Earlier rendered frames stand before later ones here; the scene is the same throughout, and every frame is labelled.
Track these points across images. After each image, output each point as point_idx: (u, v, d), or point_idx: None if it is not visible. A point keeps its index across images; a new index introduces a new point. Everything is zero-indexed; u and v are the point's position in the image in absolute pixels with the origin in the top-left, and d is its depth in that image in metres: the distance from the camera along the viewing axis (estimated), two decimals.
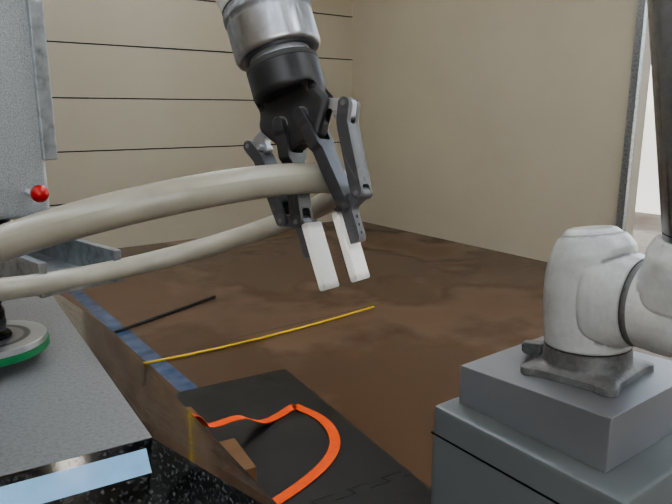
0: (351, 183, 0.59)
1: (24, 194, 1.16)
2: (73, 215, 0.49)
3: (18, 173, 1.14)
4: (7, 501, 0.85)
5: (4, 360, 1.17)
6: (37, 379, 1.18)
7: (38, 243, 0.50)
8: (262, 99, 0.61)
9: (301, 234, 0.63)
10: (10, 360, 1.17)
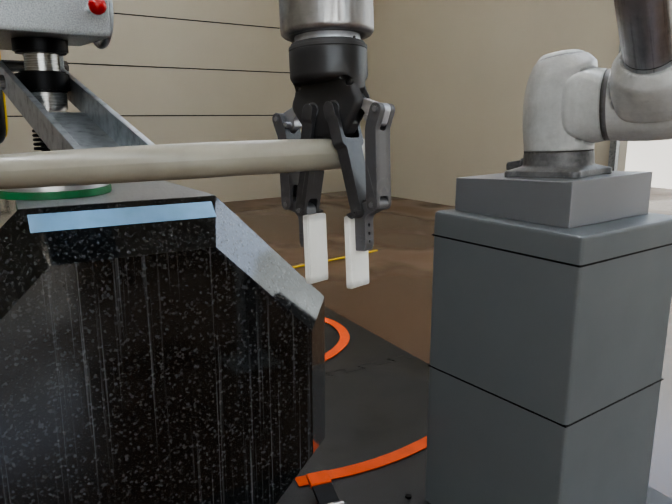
0: (368, 194, 0.57)
1: (85, 11, 1.16)
2: (66, 166, 0.51)
3: None
4: (112, 218, 1.13)
5: (73, 192, 1.19)
6: (113, 183, 1.45)
7: (34, 183, 0.52)
8: (297, 82, 0.59)
9: (302, 223, 0.63)
10: (79, 193, 1.20)
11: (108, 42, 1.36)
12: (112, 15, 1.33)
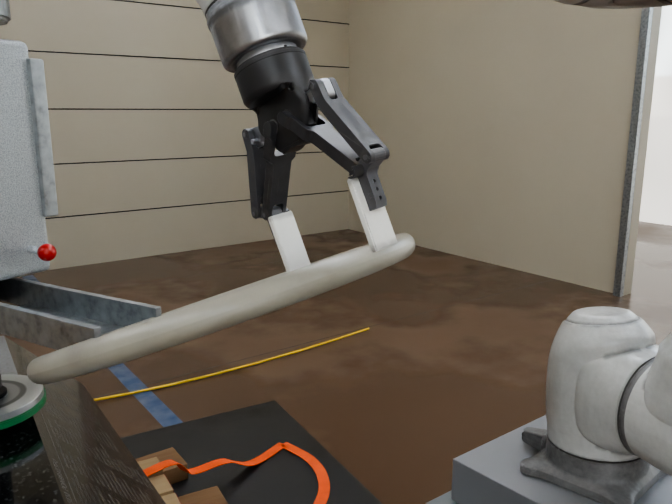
0: (358, 151, 0.55)
1: (27, 252, 1.14)
2: (239, 305, 0.56)
3: (21, 232, 1.13)
4: None
5: None
6: None
7: (205, 331, 0.56)
8: (250, 106, 0.62)
9: (272, 225, 0.68)
10: None
11: None
12: None
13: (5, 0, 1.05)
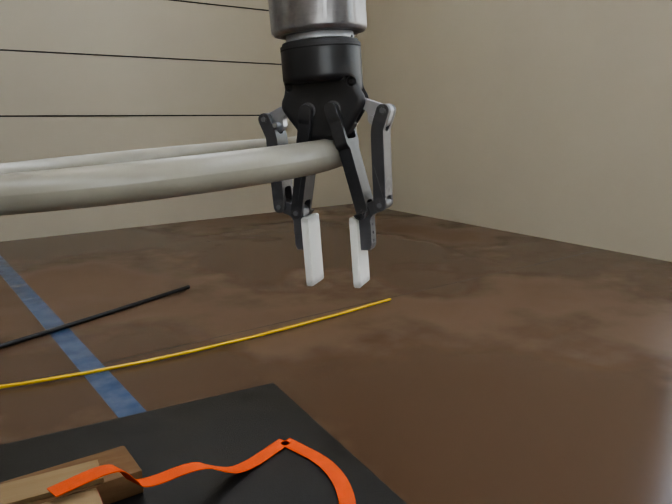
0: (376, 194, 0.58)
1: None
2: (246, 168, 0.49)
3: None
4: None
5: None
6: None
7: (203, 189, 0.47)
8: (294, 83, 0.57)
9: (298, 225, 0.62)
10: None
11: None
12: None
13: None
